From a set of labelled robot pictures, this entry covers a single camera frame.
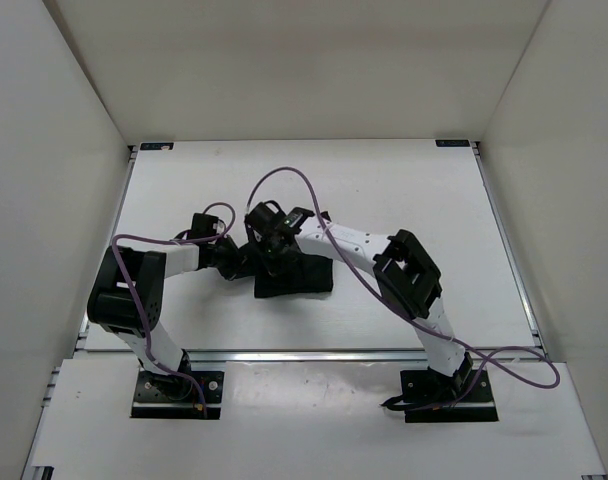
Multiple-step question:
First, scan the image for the aluminium front rail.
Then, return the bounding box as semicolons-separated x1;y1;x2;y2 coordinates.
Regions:
191;348;548;365

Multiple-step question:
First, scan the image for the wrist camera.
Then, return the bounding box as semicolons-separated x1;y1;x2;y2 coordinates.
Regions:
186;213;225;241
244;200;286;236

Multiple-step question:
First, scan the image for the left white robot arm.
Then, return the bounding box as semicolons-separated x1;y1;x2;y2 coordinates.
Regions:
87;228;250;398

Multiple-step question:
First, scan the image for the right table label sticker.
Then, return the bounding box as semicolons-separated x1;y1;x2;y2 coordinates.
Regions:
435;139;470;148

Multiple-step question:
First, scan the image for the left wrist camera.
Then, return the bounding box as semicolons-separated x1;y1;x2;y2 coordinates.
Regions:
186;213;225;241

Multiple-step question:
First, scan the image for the black pleated skirt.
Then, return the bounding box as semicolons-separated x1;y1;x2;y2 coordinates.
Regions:
238;243;334;299

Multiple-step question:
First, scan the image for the left table label sticker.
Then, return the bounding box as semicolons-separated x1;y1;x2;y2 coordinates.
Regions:
139;142;174;151

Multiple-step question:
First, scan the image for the table label sticker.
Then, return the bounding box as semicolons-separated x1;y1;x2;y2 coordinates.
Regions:
435;139;470;148
139;142;174;151

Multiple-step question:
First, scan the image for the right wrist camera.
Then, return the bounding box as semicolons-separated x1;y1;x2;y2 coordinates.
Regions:
244;200;286;236

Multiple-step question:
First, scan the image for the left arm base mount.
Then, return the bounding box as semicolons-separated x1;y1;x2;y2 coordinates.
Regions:
130;368;225;420

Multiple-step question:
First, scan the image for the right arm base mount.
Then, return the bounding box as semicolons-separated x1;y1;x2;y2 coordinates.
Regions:
381;369;499;423

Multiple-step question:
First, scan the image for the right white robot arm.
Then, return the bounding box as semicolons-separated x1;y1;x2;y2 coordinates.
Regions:
245;202;469;401

